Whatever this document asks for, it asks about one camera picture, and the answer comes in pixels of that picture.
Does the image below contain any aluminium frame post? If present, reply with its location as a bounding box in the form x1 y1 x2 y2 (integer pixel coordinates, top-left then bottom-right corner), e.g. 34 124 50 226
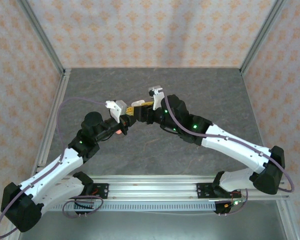
239 0 290 75
17 0 66 75

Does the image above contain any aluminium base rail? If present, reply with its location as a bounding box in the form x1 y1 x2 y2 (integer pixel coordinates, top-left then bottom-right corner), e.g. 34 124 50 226
34 174 291 201

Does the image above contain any perforated grey cable tray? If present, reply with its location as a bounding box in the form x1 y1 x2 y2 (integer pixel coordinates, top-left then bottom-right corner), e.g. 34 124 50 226
51 201 217 212

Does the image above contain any aluminium table side rail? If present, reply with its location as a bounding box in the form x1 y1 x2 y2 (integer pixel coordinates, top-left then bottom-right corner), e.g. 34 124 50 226
31 69 72 176
239 67 300 240

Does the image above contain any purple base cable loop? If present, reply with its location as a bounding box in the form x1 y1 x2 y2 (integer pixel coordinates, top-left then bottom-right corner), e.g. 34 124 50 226
61 195 105 218
213 188 251 217

